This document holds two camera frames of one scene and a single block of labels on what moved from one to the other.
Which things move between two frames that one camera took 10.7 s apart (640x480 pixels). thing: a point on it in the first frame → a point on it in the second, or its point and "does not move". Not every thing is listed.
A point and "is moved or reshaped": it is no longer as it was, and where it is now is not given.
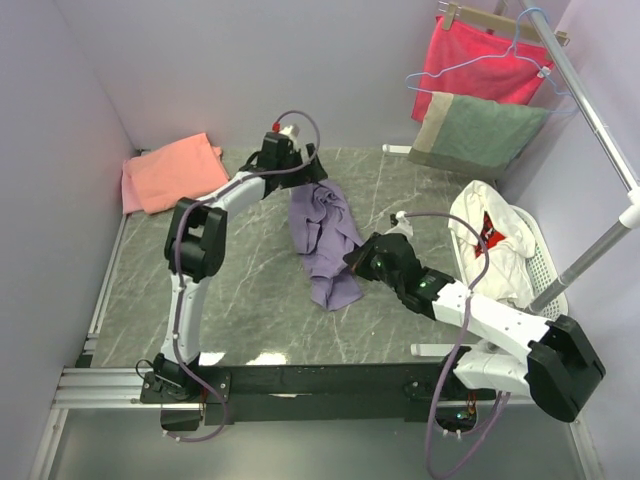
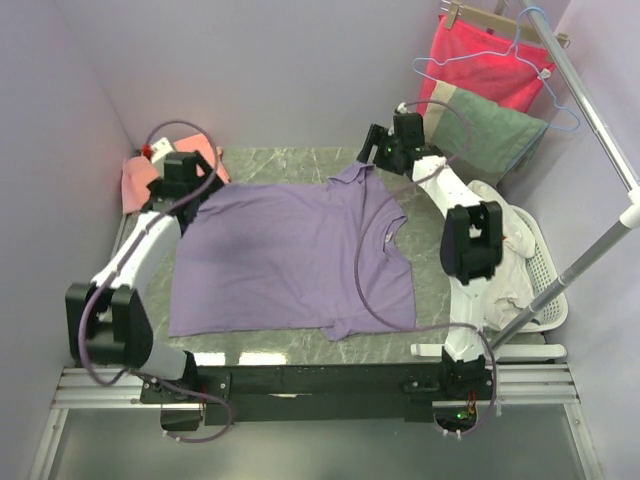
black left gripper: x=307 y=174 → x=204 y=180
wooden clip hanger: x=496 y=21 does not move
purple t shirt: x=323 y=229 is moved or reshaped
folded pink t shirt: x=171 y=174 does not move
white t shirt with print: x=509 y=244 does not move
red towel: x=472 y=61 does not move
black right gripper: x=358 y=260 → x=379 y=137
